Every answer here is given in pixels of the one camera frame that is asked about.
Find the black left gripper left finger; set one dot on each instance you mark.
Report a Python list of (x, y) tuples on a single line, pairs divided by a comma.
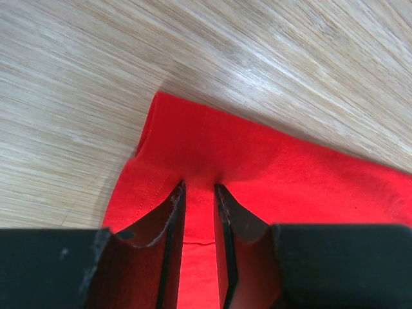
[(140, 265)]

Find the red t shirt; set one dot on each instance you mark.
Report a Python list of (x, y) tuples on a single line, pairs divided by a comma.
[(276, 176)]

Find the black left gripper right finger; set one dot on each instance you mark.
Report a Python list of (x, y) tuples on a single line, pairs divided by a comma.
[(248, 275)]

